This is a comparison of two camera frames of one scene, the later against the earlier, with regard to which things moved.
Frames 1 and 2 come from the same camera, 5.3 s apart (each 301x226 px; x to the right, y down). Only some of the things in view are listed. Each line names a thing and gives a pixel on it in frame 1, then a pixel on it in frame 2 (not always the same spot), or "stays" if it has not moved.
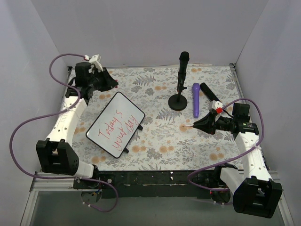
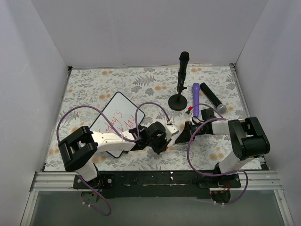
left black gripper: x=103 y=79 to x=161 y=144
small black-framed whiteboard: x=115 y=125 stays
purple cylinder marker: x=196 y=88 stays
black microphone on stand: x=184 y=57 stays
